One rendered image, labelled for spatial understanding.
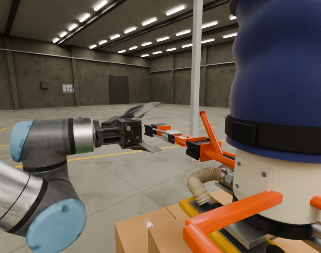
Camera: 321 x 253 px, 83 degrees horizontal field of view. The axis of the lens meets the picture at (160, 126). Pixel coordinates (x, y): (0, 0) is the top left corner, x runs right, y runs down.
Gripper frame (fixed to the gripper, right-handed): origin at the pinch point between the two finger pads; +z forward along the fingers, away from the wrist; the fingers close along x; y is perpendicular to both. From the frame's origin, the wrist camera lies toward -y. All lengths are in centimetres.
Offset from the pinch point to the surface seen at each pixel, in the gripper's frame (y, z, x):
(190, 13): -860, 571, 423
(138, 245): -37, 3, -78
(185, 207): 15.0, 0.4, -19.2
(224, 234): 26.8, 2.4, -18.5
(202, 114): 3.0, 14.0, 3.5
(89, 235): -124, -24, -132
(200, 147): 7.1, 10.6, -6.3
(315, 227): 36.8, 13.7, -13.1
